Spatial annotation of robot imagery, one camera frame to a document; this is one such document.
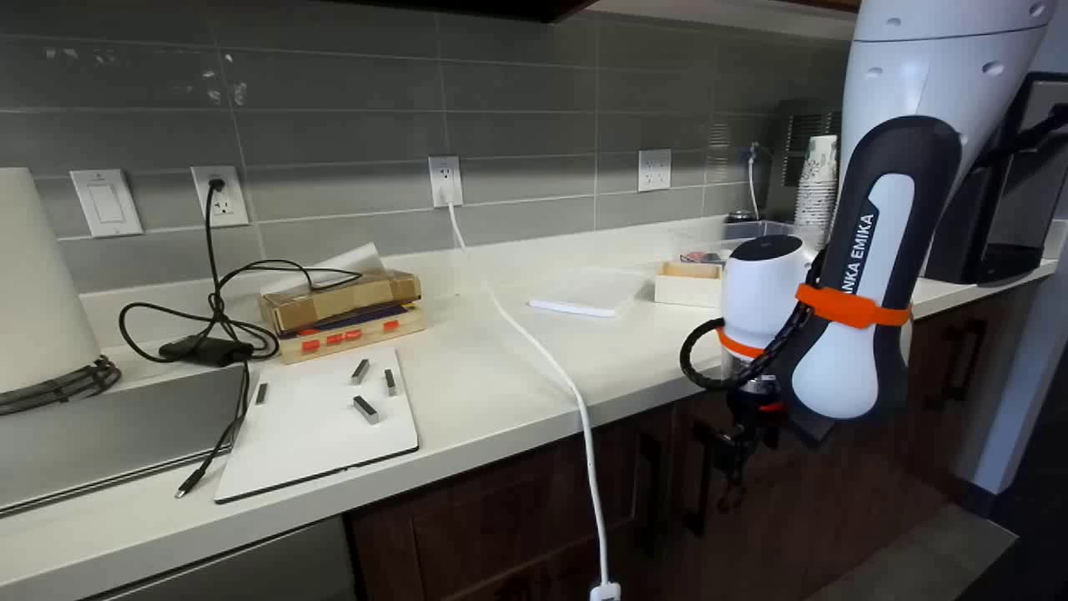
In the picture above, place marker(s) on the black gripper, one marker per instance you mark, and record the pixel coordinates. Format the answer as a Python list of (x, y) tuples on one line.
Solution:
[(748, 406)]

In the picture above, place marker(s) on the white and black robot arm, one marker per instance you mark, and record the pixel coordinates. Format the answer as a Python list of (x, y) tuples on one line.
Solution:
[(869, 368)]

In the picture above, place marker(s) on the plain wooden cabinet door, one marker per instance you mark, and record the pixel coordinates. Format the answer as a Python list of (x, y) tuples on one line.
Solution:
[(480, 523)]

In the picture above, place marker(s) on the narrow wooden cabinet door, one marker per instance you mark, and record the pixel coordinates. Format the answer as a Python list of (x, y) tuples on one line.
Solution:
[(988, 368)]

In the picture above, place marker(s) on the white box with colourful items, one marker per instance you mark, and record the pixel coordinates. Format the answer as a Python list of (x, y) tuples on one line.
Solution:
[(686, 286)]

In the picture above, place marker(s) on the clear plastic container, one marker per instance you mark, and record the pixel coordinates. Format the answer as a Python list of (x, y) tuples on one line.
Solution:
[(757, 230)]

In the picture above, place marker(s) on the white empty outlet plate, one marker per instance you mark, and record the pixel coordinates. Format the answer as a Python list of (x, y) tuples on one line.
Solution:
[(655, 171)]

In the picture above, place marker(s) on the dark countertop appliance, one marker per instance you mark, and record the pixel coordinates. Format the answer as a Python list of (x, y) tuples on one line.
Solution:
[(797, 146)]

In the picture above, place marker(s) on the small black marker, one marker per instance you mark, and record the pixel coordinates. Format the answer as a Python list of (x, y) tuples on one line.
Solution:
[(361, 371), (262, 391), (364, 408), (391, 383)]

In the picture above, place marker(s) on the large black appliance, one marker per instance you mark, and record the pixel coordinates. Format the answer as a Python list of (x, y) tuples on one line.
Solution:
[(1006, 211)]

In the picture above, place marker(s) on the flat box with orange labels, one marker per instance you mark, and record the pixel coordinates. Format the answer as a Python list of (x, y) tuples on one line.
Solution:
[(357, 336)]

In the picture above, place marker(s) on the white flat board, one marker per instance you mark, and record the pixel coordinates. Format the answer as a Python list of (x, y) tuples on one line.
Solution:
[(320, 444)]

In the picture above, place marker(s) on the brown cardboard box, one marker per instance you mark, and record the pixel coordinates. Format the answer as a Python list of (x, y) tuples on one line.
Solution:
[(339, 303)]

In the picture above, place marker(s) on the grey appliance front panel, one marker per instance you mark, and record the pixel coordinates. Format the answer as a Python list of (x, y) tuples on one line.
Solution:
[(246, 570)]

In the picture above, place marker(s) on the white outlet plate black plug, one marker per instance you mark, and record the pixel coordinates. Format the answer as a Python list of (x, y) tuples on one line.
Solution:
[(230, 202)]

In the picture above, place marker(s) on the white conical container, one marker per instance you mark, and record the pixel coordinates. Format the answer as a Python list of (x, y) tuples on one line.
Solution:
[(37, 288)]

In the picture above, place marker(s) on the white light switch plate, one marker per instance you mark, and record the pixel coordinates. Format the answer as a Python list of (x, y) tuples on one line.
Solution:
[(106, 202)]

